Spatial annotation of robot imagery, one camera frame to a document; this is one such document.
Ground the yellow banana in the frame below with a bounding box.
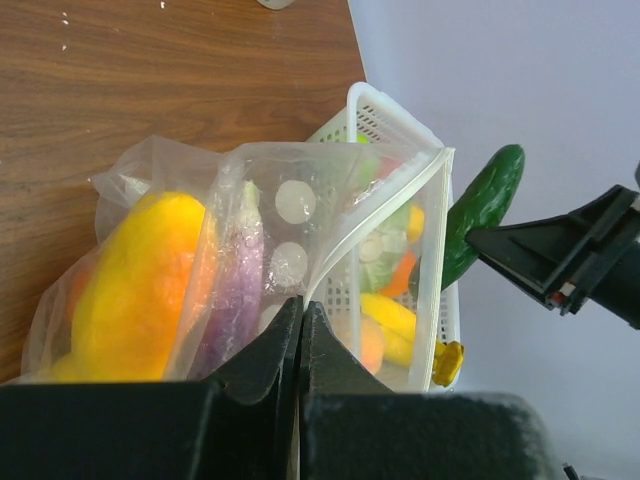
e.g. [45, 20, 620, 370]
[360, 293, 465, 387]

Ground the green cucumber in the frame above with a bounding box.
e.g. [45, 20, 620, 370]
[441, 144, 525, 290]

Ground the small orange tangerine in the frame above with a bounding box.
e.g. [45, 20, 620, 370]
[379, 251, 417, 298]

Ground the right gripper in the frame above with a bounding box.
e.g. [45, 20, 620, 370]
[466, 185, 639, 330]

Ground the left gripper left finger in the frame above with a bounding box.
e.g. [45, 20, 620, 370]
[1, 297, 303, 479]

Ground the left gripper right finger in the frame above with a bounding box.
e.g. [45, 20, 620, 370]
[300, 302, 565, 479]

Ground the purple eggplant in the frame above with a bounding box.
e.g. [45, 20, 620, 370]
[189, 181, 264, 379]

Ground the green interior floral mug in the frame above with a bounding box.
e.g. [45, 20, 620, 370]
[257, 0, 295, 11]

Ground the polka dot zip bag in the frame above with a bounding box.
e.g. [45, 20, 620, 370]
[18, 136, 454, 391]

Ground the cabbage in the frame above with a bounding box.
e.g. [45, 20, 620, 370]
[359, 202, 411, 293]

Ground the white plastic basket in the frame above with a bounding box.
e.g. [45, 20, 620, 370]
[311, 82, 461, 394]

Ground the peach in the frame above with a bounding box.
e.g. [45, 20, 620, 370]
[361, 315, 386, 375]

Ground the yellow red mango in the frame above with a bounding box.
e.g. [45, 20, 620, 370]
[51, 192, 205, 383]

